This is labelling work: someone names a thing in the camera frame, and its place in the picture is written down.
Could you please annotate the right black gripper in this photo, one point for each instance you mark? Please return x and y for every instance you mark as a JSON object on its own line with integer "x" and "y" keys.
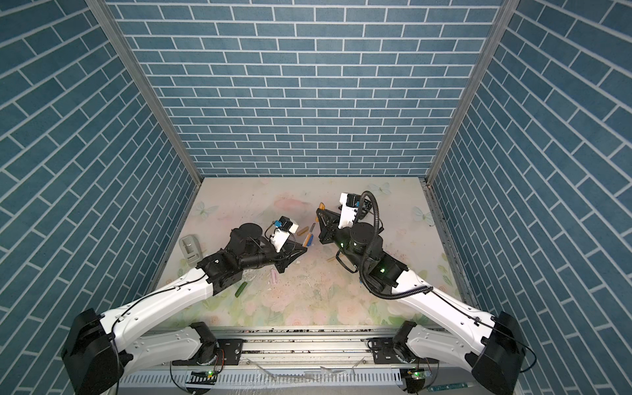
{"x": 330, "y": 231}

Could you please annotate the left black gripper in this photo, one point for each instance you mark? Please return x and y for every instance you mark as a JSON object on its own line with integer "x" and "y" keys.
{"x": 284, "y": 256}

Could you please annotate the brown pen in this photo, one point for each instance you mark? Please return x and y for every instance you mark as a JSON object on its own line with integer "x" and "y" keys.
{"x": 308, "y": 239}

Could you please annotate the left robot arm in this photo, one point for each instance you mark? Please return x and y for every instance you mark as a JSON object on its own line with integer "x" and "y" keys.
{"x": 103, "y": 348}

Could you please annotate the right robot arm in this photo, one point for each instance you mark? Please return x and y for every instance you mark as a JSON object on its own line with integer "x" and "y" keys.
{"x": 434, "y": 301}

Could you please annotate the green pen cap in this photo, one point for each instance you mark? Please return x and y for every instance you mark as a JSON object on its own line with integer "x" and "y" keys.
{"x": 241, "y": 289}

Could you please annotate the black calculator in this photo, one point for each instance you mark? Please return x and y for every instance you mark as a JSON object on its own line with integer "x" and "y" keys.
{"x": 366, "y": 209}

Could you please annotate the grey stapler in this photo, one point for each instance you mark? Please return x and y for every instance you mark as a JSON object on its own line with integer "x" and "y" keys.
{"x": 191, "y": 250}

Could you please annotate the metal fork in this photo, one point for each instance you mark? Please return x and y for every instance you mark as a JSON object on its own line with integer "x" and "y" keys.
{"x": 449, "y": 387}

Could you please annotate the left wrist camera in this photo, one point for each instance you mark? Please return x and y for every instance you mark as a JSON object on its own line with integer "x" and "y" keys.
{"x": 284, "y": 227}

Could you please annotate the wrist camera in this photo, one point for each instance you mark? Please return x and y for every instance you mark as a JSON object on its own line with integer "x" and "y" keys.
{"x": 284, "y": 227}
{"x": 350, "y": 207}

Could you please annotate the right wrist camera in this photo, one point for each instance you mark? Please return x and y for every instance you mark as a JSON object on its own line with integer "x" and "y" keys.
{"x": 350, "y": 207}

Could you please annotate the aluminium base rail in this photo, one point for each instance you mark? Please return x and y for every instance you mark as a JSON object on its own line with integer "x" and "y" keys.
{"x": 296, "y": 359}

